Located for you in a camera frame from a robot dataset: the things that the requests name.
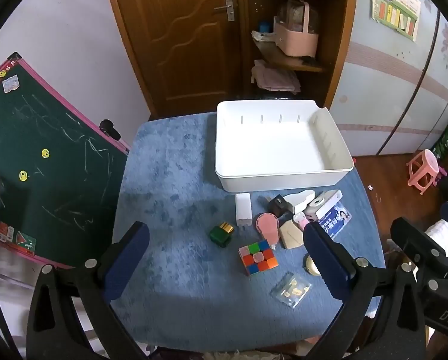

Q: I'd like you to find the colourful puzzle cube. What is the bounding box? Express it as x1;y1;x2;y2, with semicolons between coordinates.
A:
238;239;278;277

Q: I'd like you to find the black cube charger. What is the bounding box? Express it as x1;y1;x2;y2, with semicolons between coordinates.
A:
266;194;293;218

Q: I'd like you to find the metal door handle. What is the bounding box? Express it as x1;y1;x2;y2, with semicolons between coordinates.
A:
214;0;235;22

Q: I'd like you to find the folded pink cloth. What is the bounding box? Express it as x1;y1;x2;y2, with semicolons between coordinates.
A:
251;59;302;93

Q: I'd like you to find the green block with gold clip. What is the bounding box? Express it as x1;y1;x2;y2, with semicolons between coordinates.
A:
209;222;235;249

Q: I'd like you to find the beige house-shaped block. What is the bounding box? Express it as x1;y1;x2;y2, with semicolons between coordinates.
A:
279;219;306;250

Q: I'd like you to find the green chalkboard with pink frame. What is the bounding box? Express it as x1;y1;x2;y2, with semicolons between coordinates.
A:
0;52;132;269

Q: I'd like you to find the pink plastic stool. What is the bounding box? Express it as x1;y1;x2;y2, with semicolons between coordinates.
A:
406;149;441;196

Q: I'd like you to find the gold round lid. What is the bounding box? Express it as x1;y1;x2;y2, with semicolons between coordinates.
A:
303;254;321;277

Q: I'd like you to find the pink tape dispenser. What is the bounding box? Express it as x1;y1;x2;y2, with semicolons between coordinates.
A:
255;212;282;250

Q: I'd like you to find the black easel knob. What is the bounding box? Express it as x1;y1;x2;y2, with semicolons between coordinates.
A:
99;119;122;140

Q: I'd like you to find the pink handled basket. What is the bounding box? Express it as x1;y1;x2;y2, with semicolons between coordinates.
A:
273;0;319;59

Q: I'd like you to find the brown wooden door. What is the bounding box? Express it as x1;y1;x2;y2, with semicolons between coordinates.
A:
103;0;248;119

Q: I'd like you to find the pink and white small tool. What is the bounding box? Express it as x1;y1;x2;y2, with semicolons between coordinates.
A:
292;212;310;232

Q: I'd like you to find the white rectangular device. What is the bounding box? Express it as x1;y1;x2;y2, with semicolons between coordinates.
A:
303;190;343;221

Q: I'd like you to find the wall poster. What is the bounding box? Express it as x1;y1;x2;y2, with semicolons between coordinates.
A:
370;0;423;42

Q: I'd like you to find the white charger block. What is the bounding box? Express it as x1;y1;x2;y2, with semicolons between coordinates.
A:
234;193;252;228

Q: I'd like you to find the white quilt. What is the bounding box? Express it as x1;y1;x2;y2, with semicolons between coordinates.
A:
424;218;448;260

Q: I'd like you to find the clear packet with gold pieces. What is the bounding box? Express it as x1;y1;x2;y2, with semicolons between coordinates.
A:
270;271;312;310

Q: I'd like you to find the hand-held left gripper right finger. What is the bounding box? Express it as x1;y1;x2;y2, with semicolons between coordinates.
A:
303;220;428;360

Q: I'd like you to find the pale sliding door wardrobe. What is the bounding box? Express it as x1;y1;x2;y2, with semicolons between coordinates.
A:
328;0;448;157

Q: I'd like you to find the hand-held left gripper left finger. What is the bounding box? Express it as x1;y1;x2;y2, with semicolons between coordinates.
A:
26;220;151;360

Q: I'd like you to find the clear box with blue label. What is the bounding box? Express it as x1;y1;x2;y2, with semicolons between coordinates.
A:
316;200;353;241

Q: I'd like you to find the brown wooden shelf cabinet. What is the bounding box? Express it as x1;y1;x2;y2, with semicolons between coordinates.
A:
243;0;360;110

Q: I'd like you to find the white plastic storage bin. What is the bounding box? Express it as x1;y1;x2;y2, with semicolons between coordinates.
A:
214;100;355;193

